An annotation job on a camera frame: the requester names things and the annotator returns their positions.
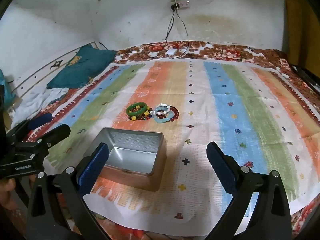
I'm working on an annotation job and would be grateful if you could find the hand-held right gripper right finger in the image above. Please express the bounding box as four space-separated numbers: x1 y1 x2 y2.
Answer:
205 142 293 240

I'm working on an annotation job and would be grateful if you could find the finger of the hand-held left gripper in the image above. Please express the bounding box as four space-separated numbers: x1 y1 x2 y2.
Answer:
11 124 71 155
6 113 53 140

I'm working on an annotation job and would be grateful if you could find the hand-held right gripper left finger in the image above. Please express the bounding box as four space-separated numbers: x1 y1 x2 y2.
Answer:
26 142 110 240

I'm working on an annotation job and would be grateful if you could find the metal tin box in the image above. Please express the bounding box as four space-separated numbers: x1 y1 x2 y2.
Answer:
84 127 167 192

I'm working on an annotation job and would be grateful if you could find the yellow brown bead bracelet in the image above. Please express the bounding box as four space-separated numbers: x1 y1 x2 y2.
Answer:
127 105 153 122

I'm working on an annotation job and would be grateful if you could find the green bangle bracelet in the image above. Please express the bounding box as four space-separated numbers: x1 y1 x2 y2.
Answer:
126 102 148 117

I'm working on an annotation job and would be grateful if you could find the dark red bead bracelet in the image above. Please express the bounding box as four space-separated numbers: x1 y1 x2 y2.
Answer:
156 106 180 122

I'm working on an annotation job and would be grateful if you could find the light blue bead bracelet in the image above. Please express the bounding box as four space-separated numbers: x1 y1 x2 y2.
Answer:
150 106 175 124

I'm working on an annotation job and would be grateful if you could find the person's left hand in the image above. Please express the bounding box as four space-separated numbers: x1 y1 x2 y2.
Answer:
0 179 16 210

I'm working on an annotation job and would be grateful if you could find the white crumpled cloth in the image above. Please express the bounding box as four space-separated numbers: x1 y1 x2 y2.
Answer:
11 87 69 128

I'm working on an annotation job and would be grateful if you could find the teal cloth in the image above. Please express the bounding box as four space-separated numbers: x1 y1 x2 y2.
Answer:
0 70 15 103

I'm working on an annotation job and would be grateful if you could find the white patterned sheet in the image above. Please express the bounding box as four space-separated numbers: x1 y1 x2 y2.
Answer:
7 41 100 100

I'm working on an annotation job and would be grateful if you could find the striped pastel mat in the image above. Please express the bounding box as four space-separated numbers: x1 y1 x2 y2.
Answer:
25 59 320 230

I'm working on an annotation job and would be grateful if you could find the teal pillow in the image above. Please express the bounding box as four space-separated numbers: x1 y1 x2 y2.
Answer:
47 44 117 89

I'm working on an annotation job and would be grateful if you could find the dark furniture edge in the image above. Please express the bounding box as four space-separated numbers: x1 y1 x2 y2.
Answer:
290 64 320 90

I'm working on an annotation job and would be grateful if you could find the yellow curtain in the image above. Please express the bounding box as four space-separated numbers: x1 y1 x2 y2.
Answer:
285 0 318 63

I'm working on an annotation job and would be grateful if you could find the white power strip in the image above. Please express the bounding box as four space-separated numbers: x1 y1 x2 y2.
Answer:
171 0 190 10

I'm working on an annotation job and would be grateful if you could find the white charging cable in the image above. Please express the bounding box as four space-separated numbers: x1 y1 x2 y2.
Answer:
172 0 200 58

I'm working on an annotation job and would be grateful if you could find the black power cable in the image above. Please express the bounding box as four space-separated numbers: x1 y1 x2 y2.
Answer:
150 6 177 58

